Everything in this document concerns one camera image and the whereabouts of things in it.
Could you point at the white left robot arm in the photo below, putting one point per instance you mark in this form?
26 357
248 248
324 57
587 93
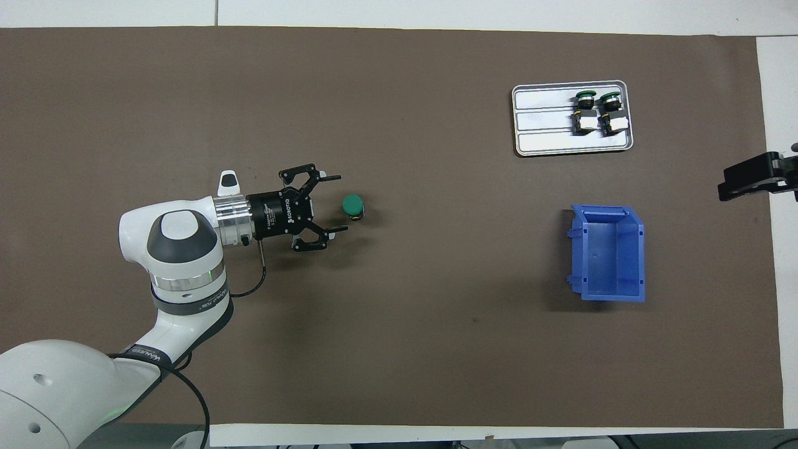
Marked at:
62 386

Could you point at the green push button switch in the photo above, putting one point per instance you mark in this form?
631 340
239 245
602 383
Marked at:
353 206
612 115
584 115

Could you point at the blue plastic bin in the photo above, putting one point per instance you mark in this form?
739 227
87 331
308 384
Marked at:
614 255

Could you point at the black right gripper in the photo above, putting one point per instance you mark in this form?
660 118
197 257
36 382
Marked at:
788 169

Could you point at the silver metal tray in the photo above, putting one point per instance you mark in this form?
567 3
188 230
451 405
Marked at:
542 118

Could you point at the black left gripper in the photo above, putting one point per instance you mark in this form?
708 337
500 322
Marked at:
277 212

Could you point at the brown table mat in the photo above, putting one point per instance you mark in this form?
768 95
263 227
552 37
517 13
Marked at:
436 343

